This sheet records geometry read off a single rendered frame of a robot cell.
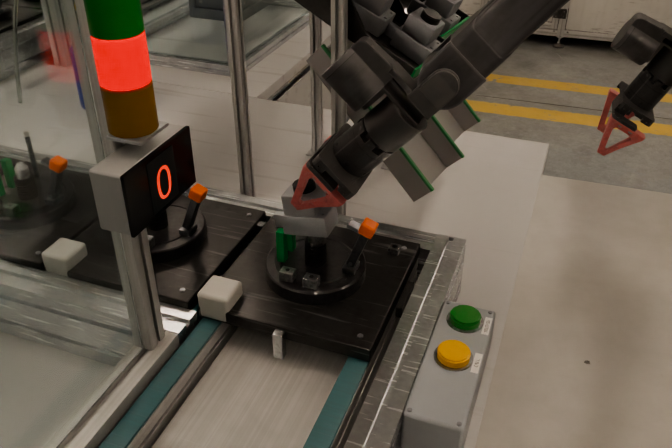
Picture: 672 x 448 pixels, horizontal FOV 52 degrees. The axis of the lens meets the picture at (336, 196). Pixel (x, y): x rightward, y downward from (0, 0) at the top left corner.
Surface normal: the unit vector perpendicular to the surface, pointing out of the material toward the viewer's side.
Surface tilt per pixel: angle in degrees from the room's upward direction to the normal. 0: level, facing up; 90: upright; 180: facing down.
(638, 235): 0
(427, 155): 45
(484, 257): 0
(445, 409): 0
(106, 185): 90
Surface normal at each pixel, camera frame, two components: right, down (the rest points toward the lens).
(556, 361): 0.00, -0.85
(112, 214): -0.35, 0.49
